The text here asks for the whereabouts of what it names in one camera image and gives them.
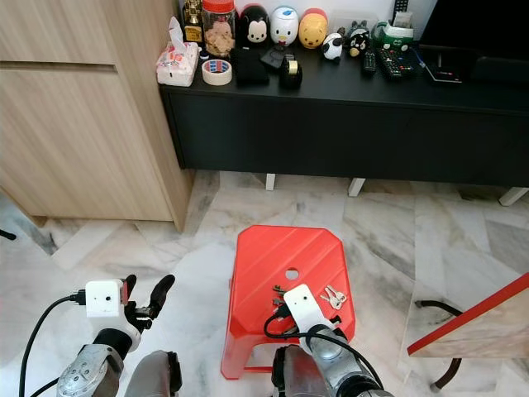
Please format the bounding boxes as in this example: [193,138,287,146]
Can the silver keys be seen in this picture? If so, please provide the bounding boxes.
[322,284,350,312]

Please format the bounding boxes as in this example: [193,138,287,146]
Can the red plastic stool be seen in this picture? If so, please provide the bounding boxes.
[221,225,356,381]

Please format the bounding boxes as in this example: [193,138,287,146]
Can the black metal board leg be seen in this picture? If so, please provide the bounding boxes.
[432,357,464,391]
[416,299,464,319]

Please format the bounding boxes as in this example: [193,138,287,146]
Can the light wooden cabinet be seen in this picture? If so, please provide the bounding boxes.
[0,0,195,232]

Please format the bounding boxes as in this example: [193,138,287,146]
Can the marble board with red edge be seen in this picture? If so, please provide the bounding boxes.
[407,271,529,359]

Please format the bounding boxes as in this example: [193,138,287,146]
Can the white tape roll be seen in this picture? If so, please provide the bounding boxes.
[202,58,234,86]

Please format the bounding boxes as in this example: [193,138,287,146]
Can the black tape dispenser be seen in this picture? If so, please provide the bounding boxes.
[279,55,303,90]

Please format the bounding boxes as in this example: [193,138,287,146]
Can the pink white tissue pack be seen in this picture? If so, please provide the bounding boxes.
[156,18,201,88]

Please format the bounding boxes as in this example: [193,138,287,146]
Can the black fabric pouch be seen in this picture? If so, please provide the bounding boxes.
[231,48,270,88]

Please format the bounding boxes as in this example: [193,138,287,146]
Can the small black device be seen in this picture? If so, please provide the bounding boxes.
[261,47,288,69]

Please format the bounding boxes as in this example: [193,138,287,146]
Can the slim black remote control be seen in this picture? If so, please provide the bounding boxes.
[361,50,378,78]

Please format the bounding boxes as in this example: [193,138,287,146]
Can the small panda figure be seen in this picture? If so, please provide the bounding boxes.
[322,31,346,61]

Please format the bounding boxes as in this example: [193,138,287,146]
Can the black remote coloured buttons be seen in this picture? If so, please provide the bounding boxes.
[378,48,418,80]

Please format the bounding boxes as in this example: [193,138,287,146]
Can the clear jar red lid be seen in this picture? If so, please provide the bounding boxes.
[203,0,237,59]

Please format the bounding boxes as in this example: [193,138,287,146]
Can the yellow bear plush toy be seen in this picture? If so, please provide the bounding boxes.
[298,8,330,50]

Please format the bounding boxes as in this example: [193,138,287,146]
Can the gold trophy black base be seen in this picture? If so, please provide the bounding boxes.
[182,0,205,44]

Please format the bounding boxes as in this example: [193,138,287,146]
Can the white duck plush toy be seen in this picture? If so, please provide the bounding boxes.
[269,7,300,47]

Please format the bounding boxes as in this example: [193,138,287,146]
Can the black mouse plush toy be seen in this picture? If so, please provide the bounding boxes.
[237,4,270,46]

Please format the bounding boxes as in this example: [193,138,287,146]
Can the green white desk holder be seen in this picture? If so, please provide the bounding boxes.
[372,22,416,50]

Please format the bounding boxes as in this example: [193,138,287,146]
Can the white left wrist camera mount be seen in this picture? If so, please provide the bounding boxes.
[84,281,126,319]

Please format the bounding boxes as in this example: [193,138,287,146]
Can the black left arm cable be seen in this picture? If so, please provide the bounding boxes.
[19,291,88,397]

